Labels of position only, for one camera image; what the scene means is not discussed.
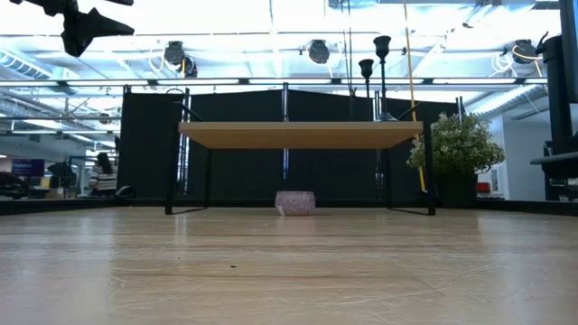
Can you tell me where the small patterned basket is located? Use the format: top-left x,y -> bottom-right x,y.
275,190 -> 317,218

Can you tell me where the black partition panel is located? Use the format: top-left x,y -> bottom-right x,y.
187,89 -> 286,202
121,85 -> 187,202
286,88 -> 378,202
383,97 -> 461,202

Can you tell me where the black ceiling cord reel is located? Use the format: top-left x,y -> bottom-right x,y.
512,39 -> 538,64
163,40 -> 186,67
308,39 -> 331,65

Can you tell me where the blue display screen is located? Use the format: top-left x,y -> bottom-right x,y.
11,158 -> 46,178

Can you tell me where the person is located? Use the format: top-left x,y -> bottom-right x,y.
88,152 -> 119,199

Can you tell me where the black computer monitor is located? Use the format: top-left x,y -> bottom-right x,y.
536,0 -> 578,157

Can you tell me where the white-flowered plant in black pot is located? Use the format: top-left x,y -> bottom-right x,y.
406,111 -> 507,209

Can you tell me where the yellow hanging cable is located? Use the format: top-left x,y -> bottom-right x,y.
403,0 -> 428,194

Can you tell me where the wooden shelf with black legs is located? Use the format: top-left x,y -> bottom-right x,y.
164,99 -> 437,217

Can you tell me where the black aluminium table frame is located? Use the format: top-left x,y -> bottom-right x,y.
0,197 -> 578,217

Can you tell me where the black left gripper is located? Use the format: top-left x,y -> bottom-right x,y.
8,0 -> 135,58

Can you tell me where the black candlestick holder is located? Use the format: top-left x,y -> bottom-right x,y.
372,34 -> 398,123
358,58 -> 376,123

